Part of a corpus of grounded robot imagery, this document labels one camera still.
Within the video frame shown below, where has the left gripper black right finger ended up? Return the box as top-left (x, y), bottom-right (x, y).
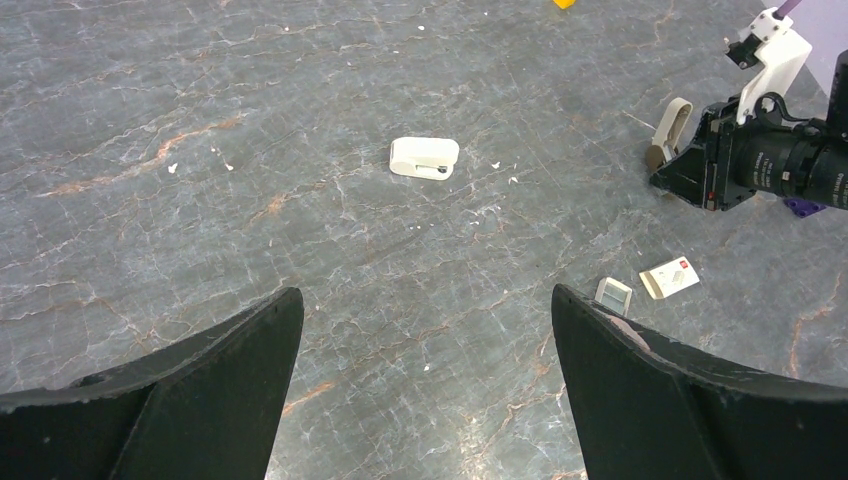
top-left (551, 284), bottom-right (847, 479)

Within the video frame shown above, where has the staple strip box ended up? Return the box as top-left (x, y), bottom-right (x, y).
top-left (639, 256), bottom-right (700, 300)

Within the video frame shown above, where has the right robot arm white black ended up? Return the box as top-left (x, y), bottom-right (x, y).
top-left (649, 53), bottom-right (847, 211)

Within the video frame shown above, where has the yellow cube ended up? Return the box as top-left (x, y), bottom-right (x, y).
top-left (553, 0), bottom-right (576, 9)

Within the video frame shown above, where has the purple red block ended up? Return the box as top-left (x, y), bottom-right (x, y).
top-left (783, 198), bottom-right (826, 218)

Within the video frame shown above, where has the clear staple tray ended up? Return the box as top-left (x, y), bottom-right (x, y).
top-left (594, 277), bottom-right (633, 316)

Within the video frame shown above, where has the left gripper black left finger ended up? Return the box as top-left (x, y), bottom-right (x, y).
top-left (1, 288), bottom-right (304, 479)

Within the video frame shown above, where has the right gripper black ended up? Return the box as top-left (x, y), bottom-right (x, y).
top-left (649, 99), bottom-right (757, 211)

